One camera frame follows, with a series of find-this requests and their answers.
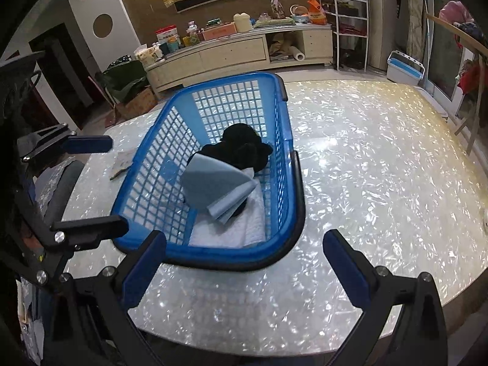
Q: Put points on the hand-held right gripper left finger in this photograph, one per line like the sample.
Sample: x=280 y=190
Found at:
x=141 y=270

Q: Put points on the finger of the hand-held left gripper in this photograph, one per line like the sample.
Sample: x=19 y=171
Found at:
x=89 y=144
x=95 y=228

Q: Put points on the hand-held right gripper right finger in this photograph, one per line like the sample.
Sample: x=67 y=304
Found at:
x=350 y=270

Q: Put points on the grey cloth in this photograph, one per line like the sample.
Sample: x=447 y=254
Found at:
x=122 y=164

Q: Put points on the white quilted pad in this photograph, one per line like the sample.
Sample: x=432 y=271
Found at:
x=247 y=230

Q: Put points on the light blue cloth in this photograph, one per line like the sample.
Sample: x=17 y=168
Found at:
x=213 y=183

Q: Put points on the small white cloth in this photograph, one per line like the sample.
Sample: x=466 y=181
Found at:
x=248 y=172

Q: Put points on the black cloth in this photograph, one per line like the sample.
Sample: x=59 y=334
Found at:
x=236 y=148

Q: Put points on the blue plastic basket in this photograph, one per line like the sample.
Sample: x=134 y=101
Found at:
x=282 y=133

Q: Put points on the cardboard box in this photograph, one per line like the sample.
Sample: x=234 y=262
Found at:
x=143 y=101

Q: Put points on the dark green bag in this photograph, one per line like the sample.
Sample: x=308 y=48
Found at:
x=122 y=80

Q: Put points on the white tissue pack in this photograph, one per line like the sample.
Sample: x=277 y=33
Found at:
x=148 y=55

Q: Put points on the red and white box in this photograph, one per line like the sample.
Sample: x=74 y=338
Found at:
x=167 y=35

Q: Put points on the beige television cabinet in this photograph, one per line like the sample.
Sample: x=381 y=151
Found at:
x=228 y=51

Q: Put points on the pink box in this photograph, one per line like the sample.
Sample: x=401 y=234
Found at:
x=219 y=32

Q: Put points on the cream plastic jug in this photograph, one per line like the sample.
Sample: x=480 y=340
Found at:
x=242 y=23

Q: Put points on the blue and white storage box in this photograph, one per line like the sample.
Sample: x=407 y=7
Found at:
x=406 y=70

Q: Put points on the white paper roll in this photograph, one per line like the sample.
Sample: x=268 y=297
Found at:
x=297 y=54

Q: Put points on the patterned packet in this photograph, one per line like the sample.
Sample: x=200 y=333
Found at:
x=277 y=7

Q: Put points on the white metal shelf rack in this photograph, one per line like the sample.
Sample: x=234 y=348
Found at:
x=347 y=33

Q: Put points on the standing air conditioner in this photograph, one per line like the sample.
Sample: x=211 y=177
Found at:
x=381 y=19

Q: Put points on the wooden rack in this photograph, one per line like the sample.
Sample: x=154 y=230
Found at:
x=472 y=44

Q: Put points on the orange bag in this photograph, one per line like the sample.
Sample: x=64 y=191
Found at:
x=316 y=13

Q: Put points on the patterned curtain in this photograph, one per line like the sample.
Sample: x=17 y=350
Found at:
x=415 y=15

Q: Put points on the pink clothes pile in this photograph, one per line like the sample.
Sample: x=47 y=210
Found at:
x=455 y=13

